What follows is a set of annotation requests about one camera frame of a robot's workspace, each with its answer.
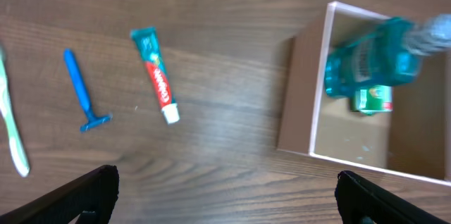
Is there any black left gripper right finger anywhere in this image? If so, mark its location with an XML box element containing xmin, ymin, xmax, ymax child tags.
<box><xmin>335</xmin><ymin>170</ymin><xmax>447</xmax><ymax>224</ymax></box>

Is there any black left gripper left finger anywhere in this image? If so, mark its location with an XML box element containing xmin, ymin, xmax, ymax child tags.
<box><xmin>1</xmin><ymin>165</ymin><xmax>119</xmax><ymax>224</ymax></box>

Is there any teal mouthwash bottle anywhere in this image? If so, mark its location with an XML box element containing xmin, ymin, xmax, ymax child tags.
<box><xmin>324</xmin><ymin>14</ymin><xmax>450</xmax><ymax>98</ymax></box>

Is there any white cardboard box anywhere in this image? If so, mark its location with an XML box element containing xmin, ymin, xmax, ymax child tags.
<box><xmin>278</xmin><ymin>1</ymin><xmax>450</xmax><ymax>185</ymax></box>

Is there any green soap packet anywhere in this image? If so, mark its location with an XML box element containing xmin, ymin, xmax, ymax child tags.
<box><xmin>350</xmin><ymin>85</ymin><xmax>393</xmax><ymax>116</ymax></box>

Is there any green white toothbrush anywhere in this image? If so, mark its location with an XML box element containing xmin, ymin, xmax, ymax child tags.
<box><xmin>1</xmin><ymin>47</ymin><xmax>30</xmax><ymax>178</ymax></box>

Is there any blue disposable razor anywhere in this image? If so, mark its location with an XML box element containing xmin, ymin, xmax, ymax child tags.
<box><xmin>63</xmin><ymin>49</ymin><xmax>112</xmax><ymax>132</ymax></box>

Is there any Colgate toothpaste tube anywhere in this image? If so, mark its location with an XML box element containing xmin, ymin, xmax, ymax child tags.
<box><xmin>130</xmin><ymin>27</ymin><xmax>180</xmax><ymax>124</ymax></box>

